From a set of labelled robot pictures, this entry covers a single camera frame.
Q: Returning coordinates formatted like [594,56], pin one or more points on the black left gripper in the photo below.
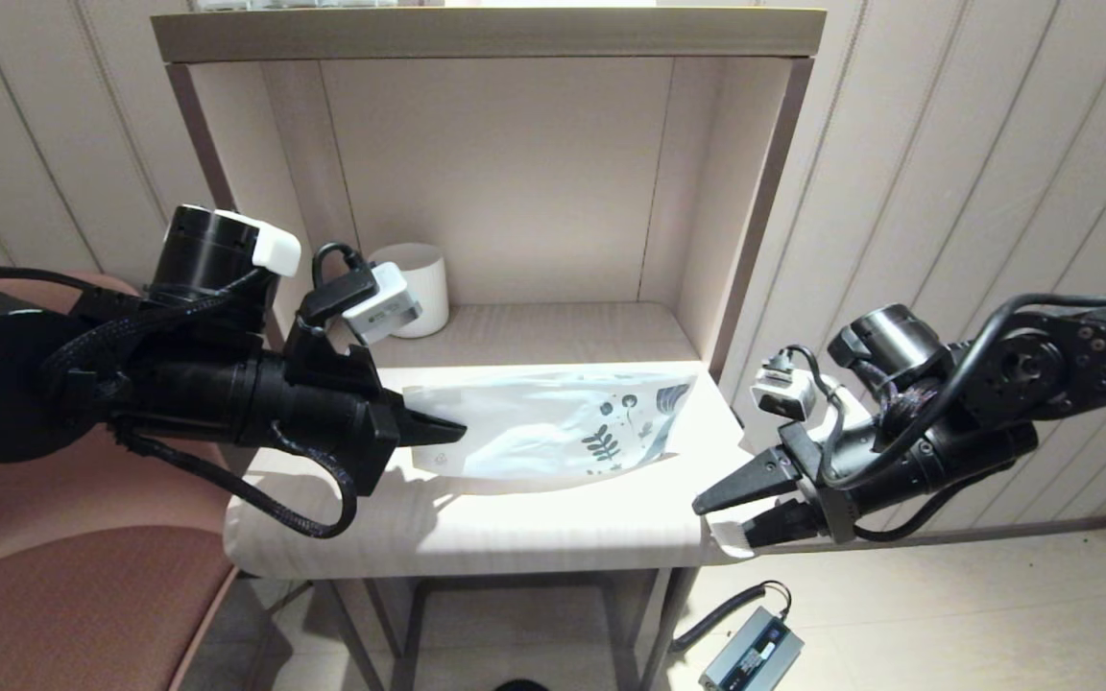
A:
[313,403]

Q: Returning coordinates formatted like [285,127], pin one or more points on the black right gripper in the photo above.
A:
[899,480]

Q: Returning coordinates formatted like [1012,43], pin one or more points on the white plastic comb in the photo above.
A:
[726,536]

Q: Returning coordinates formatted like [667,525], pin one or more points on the white floral zip pouch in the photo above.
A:
[534,432]

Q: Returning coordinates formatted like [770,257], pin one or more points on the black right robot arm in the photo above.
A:
[1091,355]

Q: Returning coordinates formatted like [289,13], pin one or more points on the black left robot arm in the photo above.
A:
[6,374]

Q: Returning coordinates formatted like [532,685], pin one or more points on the white ribbed ceramic mug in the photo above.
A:
[430,288]

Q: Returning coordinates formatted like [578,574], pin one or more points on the grey power adapter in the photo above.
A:
[750,657]

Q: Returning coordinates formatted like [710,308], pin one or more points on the light wooden desk with hutch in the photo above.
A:
[515,192]

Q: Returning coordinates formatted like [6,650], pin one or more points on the brown upholstered chair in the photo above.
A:
[63,595]

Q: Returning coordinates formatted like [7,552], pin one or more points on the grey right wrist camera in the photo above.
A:
[783,393]

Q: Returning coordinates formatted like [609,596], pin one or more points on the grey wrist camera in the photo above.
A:
[783,393]
[385,302]

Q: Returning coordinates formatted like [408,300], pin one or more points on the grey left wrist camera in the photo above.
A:
[385,302]

